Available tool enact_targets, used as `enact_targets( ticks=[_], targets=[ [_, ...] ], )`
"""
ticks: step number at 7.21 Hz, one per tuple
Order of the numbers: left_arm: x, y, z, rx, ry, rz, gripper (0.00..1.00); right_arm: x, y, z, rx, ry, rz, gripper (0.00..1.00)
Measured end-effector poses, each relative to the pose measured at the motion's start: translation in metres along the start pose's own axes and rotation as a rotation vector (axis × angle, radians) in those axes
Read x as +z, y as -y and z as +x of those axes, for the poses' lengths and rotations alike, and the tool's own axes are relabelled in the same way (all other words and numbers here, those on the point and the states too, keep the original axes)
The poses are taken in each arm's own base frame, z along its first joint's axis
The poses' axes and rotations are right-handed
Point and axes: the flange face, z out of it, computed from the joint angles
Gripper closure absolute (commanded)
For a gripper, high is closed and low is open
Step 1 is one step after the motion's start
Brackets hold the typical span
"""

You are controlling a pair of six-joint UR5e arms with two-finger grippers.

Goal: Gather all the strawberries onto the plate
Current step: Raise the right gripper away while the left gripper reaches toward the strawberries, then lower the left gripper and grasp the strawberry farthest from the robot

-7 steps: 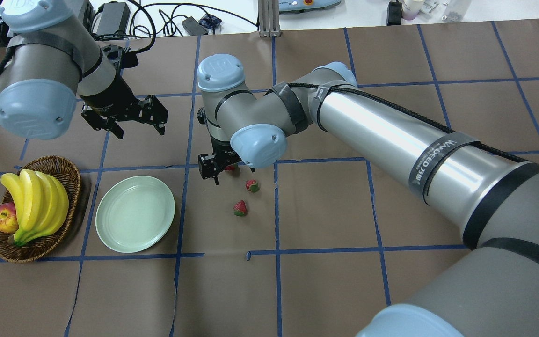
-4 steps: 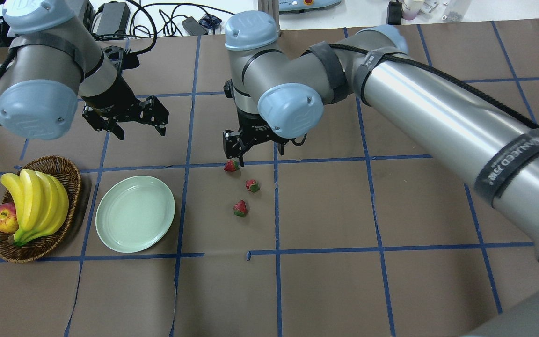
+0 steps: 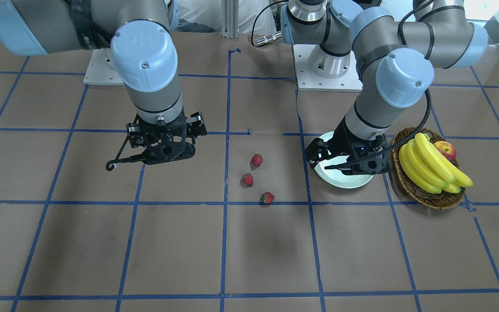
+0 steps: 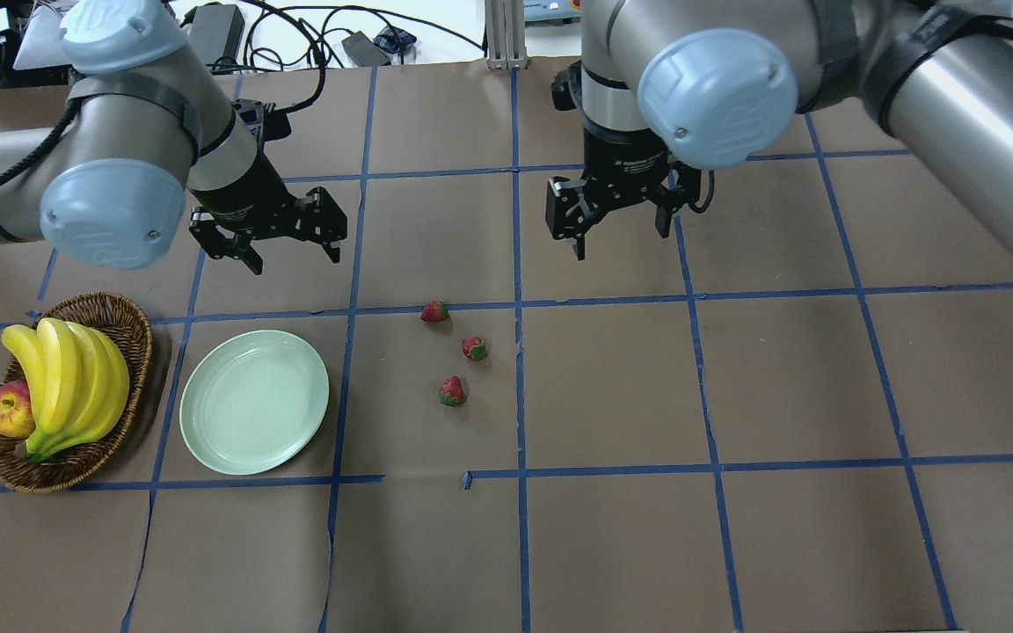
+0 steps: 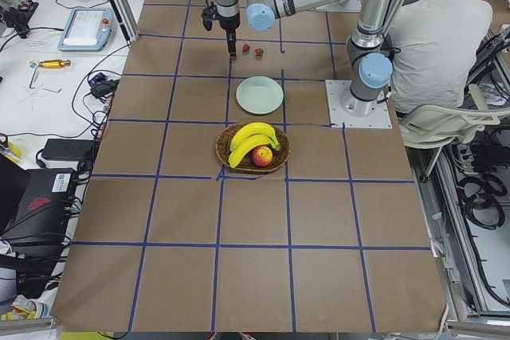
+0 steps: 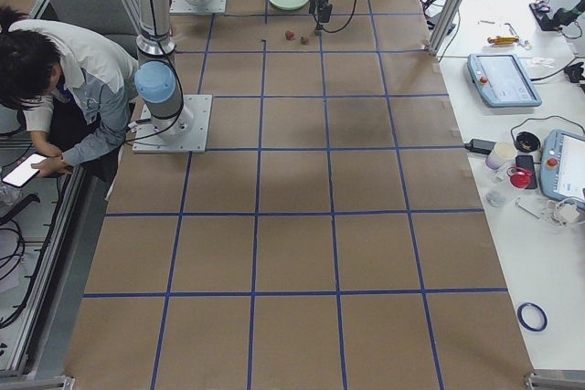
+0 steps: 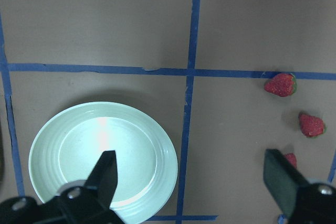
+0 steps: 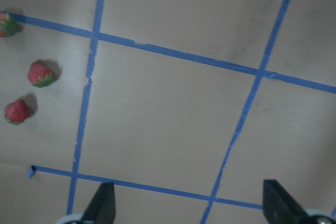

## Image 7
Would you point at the red strawberry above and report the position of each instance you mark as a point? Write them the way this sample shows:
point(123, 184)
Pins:
point(282, 85)
point(311, 126)
point(291, 158)

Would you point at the light green plate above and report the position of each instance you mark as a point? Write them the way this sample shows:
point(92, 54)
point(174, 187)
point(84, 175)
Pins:
point(120, 153)

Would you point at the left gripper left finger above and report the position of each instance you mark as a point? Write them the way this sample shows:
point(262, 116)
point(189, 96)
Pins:
point(89, 200)

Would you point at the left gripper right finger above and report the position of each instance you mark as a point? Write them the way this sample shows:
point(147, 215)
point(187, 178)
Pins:
point(300, 200)

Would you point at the woven wicker basket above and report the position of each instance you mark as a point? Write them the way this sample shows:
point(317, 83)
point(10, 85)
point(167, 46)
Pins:
point(2, 159)

